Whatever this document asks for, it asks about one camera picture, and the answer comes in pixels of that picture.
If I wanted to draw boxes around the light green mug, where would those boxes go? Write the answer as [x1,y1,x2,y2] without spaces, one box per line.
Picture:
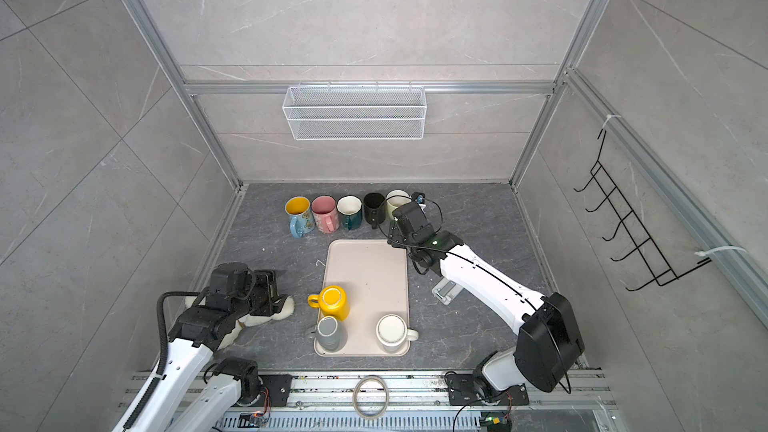
[385,189,411,220]

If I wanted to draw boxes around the tape roll ring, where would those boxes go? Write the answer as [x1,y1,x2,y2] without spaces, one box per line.
[351,375,391,420]

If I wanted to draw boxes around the white plush dog toy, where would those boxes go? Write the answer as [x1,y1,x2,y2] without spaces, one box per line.
[184,294,295,352]

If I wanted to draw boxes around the grey mug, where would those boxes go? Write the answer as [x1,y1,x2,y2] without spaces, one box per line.
[311,316,347,352]

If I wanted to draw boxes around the black corrugated left cable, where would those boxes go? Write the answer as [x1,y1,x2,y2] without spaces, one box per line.
[122,290,202,430]

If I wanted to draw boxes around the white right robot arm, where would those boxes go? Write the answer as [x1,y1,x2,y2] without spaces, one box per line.
[387,202,585,402]

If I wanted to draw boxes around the white mug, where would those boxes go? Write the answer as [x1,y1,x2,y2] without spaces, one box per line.
[375,314,420,354]

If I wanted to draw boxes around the white wire mesh basket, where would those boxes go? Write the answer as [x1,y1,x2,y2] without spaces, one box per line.
[282,85,428,141]

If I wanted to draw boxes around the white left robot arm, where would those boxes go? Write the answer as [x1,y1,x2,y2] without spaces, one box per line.
[114,262,292,431]

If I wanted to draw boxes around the beige plastic tray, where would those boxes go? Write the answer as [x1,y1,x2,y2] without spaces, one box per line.
[314,239,411,358]

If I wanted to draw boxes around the pink ghost pattern mug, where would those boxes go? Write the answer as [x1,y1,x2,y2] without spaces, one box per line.
[311,195,340,234]

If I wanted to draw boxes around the blue butterfly mug yellow inside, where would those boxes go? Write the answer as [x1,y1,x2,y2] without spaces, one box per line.
[285,196,315,239]

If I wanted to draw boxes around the black mug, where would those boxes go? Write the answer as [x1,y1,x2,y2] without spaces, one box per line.
[363,192,387,229]

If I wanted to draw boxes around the black wire hook rack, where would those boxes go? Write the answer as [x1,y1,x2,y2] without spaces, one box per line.
[573,130,712,292]

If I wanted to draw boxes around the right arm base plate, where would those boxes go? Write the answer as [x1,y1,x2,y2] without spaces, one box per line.
[443,371,530,407]

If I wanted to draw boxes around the dark green mug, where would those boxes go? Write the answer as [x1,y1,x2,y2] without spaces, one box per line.
[337,195,363,231]

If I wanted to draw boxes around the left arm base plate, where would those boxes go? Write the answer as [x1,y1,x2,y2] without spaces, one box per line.
[235,374,293,407]

